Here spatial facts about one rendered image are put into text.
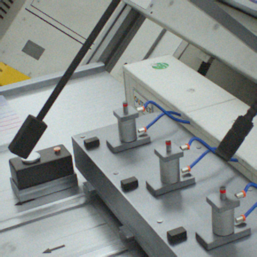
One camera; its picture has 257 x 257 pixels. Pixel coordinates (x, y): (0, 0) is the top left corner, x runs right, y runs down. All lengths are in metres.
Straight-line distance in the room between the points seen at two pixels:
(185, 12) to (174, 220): 0.42
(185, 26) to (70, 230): 0.38
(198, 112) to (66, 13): 1.18
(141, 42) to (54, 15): 1.92
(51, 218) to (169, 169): 0.17
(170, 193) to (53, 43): 1.32
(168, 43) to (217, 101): 2.80
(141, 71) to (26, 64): 1.04
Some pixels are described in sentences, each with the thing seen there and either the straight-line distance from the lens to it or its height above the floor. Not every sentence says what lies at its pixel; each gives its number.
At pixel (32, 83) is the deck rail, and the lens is 1.17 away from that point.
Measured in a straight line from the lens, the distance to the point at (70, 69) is 0.72.
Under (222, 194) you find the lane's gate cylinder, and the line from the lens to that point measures 0.65.
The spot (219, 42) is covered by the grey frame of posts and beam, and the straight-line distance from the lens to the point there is 0.95.
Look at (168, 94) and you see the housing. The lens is 0.92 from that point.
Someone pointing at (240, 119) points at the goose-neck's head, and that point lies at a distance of 0.65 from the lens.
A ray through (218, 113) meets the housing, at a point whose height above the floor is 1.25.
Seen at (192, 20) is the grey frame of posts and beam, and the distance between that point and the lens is 1.02.
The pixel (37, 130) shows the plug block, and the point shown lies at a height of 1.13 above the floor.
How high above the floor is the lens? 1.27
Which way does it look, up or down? 7 degrees down
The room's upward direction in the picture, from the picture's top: 34 degrees clockwise
